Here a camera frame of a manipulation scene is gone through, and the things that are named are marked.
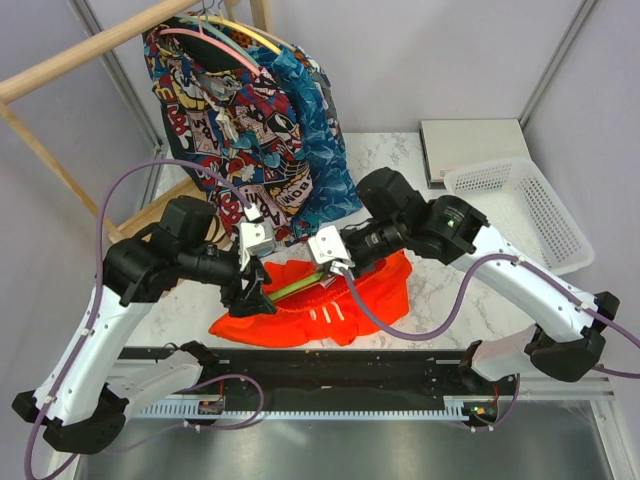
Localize comic print shorts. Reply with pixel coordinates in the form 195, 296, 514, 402
143, 16, 312, 246

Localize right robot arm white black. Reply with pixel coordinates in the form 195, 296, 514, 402
339, 167, 620, 394

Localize pink clothes hanger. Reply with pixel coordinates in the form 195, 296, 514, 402
158, 28, 261, 76

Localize orange mesh shorts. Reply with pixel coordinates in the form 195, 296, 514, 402
208, 252, 412, 348

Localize aluminium frame profile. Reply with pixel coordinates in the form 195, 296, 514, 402
518, 0, 600, 132
68, 0, 163, 154

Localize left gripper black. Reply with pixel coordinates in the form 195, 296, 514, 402
179, 244, 278, 318

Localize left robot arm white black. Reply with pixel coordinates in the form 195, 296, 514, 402
12, 196, 276, 455

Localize yellow clothes hanger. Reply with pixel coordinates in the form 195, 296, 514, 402
198, 15, 295, 54

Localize white slotted cable duct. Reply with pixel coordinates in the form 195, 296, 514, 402
136, 395, 498, 422

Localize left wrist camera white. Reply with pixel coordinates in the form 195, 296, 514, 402
238, 204, 276, 271

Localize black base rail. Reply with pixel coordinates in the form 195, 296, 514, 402
117, 344, 521, 401

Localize grey flat box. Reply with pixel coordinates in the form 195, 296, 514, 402
419, 119, 530, 188

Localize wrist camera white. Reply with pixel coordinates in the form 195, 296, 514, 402
238, 204, 276, 271
307, 225, 355, 275

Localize blue leaf print shorts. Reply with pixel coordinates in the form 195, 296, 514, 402
271, 49, 362, 238

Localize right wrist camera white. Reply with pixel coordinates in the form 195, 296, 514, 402
307, 225, 355, 275

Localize white plastic basket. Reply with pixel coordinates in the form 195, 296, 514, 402
444, 157, 595, 276

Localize aluminium frame profile left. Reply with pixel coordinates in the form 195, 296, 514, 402
68, 0, 163, 154

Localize wooden clothes rack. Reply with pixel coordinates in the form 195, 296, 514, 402
0, 0, 274, 246

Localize aluminium frame profile right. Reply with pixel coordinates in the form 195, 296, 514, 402
518, 0, 600, 132

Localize mint green clothes hanger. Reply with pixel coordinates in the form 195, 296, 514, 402
176, 14, 260, 69

